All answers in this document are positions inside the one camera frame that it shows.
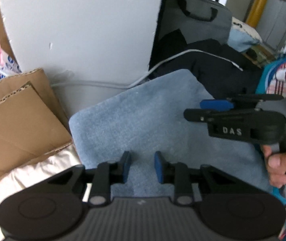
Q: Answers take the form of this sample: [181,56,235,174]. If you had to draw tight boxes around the brown cardboard sheet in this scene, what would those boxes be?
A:
[0,68,72,180]

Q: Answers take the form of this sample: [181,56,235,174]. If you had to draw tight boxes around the dark bag in background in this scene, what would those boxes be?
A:
[154,0,232,49]

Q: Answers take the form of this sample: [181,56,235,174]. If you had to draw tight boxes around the cream bear print bedsheet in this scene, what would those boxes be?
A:
[0,144,80,240]

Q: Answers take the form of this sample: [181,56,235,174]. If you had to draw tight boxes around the operator right hand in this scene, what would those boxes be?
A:
[261,145,286,188]

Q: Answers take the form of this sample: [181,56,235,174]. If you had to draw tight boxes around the yellow pole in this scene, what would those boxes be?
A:
[246,0,267,28]

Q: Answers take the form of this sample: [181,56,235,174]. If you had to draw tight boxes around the blue denim pants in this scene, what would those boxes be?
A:
[69,70,286,197]

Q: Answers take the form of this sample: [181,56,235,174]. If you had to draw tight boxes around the teal patterned cloth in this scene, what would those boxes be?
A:
[255,27,286,241]

